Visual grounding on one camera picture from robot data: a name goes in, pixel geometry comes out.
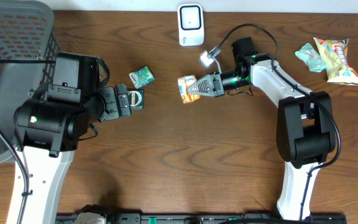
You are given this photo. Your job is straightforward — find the blue Kleenex tissue pack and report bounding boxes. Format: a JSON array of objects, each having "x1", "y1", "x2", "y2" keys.
[{"x1": 129, "y1": 66, "x2": 155, "y2": 89}]

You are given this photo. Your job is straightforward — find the white barcode scanner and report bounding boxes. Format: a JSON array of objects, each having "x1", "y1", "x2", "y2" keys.
[{"x1": 177, "y1": 4, "x2": 204, "y2": 47}]

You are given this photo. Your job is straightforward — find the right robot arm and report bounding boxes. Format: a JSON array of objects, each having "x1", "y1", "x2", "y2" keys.
[{"x1": 186, "y1": 37, "x2": 336, "y2": 221}]

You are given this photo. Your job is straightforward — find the teal wet wipes pack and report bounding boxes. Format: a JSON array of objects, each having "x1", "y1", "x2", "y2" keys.
[{"x1": 295, "y1": 43, "x2": 327, "y2": 73}]

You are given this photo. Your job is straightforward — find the orange Kleenex tissue pack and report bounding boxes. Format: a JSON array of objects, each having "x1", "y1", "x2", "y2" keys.
[{"x1": 178, "y1": 75, "x2": 201, "y2": 104}]

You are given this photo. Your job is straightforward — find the dark green round-label pack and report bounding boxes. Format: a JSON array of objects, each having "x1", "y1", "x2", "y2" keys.
[{"x1": 129, "y1": 90, "x2": 145, "y2": 110}]

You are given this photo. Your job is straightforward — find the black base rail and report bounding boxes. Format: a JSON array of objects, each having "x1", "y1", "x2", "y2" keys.
[{"x1": 54, "y1": 204, "x2": 347, "y2": 224}]

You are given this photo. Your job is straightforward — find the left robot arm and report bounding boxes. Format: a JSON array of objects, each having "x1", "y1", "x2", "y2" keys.
[{"x1": 6, "y1": 52, "x2": 131, "y2": 223}]

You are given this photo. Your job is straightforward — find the large yellow wipes pack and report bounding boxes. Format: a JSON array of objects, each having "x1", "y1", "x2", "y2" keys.
[{"x1": 313, "y1": 37, "x2": 358, "y2": 86}]

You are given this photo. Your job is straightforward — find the grey plastic basket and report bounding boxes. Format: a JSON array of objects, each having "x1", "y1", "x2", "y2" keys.
[{"x1": 0, "y1": 0, "x2": 61, "y2": 165}]

